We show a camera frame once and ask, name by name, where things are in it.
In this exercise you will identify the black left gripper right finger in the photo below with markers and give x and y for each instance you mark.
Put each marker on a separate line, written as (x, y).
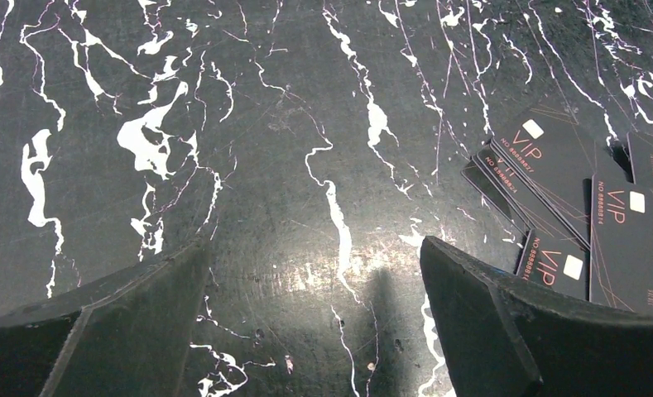
(505, 336)

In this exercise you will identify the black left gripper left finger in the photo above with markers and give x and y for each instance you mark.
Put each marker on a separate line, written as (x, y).
(126, 334)

